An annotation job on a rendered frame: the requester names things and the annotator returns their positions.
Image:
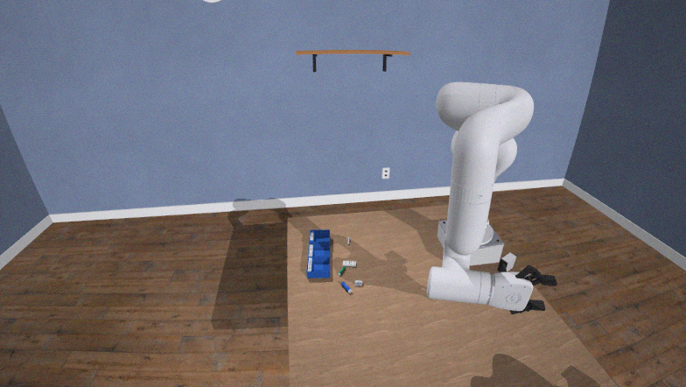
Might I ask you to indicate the blue bin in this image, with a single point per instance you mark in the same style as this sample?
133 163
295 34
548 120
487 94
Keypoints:
318 264

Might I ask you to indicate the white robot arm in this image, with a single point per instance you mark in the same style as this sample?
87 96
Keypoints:
478 145

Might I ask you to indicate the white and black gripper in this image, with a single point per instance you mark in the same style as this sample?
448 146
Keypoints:
508 291

